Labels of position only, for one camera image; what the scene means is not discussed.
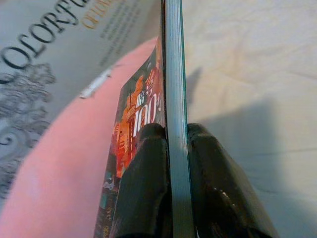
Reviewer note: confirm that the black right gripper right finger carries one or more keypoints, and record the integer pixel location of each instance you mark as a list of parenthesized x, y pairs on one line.
[(223, 193)]

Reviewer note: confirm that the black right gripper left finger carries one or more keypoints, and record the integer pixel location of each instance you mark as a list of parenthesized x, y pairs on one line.
[(143, 186)]

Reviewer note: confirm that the dark green red book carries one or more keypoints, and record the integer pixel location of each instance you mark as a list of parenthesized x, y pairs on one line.
[(177, 74)]

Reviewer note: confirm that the pink pillow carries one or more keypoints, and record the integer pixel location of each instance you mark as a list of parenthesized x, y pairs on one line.
[(62, 161)]

